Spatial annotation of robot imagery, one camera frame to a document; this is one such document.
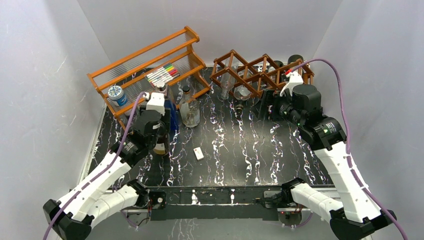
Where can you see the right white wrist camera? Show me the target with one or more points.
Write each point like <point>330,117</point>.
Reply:
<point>295,79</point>

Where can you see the orange wooden shelf rack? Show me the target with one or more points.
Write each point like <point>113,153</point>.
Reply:
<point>131,71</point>

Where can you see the clear bottle black cap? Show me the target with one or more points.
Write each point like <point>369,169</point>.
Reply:
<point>241,94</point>

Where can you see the small white card box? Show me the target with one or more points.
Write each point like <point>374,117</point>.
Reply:
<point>198,153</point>

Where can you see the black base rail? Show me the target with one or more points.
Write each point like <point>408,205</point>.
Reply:
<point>216,202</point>

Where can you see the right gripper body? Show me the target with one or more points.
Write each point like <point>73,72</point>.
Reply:
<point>285,109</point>

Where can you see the clear glass bottle white label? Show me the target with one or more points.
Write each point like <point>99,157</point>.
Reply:
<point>189,108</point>

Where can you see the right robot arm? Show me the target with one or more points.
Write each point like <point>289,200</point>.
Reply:
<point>355,215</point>

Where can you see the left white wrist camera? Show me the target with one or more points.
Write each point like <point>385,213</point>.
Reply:
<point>156,101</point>

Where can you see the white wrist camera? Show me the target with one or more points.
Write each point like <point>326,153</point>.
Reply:
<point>295,79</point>
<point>156,101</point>

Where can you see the pack of coloured markers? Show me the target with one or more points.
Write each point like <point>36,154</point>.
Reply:
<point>165,74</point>

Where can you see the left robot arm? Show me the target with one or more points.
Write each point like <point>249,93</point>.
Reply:
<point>74,215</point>

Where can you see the blue white jar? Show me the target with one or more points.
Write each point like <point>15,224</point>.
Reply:
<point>117,96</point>

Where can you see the brown wooden wine rack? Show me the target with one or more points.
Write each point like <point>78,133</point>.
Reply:
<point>254,74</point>

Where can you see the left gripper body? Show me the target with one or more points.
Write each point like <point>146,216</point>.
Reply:
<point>152,142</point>

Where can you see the blue square bottle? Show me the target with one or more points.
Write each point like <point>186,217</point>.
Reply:
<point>170,103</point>

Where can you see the dark bottle gold cap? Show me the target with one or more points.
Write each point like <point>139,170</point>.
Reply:
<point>162,144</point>

